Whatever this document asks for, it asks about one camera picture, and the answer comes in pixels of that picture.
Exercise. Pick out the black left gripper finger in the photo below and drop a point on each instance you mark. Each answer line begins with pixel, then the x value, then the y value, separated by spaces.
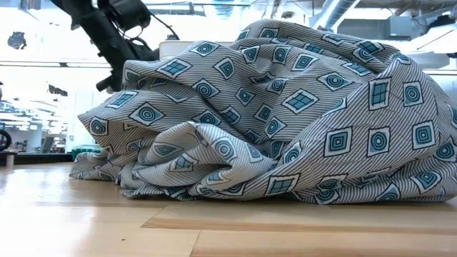
pixel 110 83

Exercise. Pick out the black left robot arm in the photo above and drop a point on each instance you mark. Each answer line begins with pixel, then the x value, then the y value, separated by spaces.
pixel 76 9

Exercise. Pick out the green crate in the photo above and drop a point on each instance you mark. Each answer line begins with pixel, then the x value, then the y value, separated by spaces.
pixel 84 150

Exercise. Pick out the black round wheel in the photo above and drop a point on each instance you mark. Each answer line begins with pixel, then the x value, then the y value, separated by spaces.
pixel 4 141

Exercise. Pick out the blue diamond patterned gown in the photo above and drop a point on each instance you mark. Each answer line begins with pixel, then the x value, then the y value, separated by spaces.
pixel 285 142

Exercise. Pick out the black table edge frame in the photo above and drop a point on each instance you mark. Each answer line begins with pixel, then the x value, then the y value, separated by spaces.
pixel 39 158

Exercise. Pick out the silver ceiling air duct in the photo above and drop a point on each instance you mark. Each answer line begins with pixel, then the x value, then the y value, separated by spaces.
pixel 332 12

